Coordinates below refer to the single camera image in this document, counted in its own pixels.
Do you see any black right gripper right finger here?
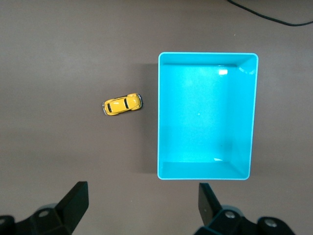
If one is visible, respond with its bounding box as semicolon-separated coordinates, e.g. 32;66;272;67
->
193;182;294;235

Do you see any long black table cable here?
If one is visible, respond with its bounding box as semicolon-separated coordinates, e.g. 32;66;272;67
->
226;0;313;26

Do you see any turquoise plastic bin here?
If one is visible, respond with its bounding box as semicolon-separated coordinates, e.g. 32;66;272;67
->
157;51;259;181

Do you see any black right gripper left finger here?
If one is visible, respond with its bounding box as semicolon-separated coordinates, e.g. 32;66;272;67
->
0;181;89;235

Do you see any yellow beetle toy car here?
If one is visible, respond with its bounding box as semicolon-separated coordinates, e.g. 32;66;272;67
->
101;92;143;117

